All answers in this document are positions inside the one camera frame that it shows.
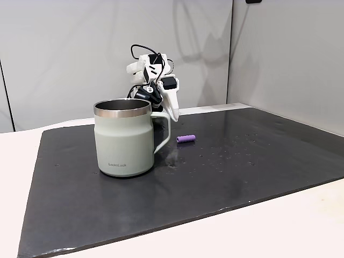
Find purple pen grip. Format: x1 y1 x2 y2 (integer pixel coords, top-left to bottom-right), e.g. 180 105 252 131
176 134 196 144

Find pale green steel mug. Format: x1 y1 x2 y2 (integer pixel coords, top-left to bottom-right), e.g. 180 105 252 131
93 98 172 178

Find black table mat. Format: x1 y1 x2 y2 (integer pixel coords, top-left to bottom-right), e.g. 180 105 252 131
17 107 344 258

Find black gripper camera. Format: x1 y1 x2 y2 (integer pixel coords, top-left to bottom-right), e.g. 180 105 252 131
134 85 163 109

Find black thin cable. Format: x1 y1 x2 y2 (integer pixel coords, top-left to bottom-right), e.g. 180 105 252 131
131 44 165 81

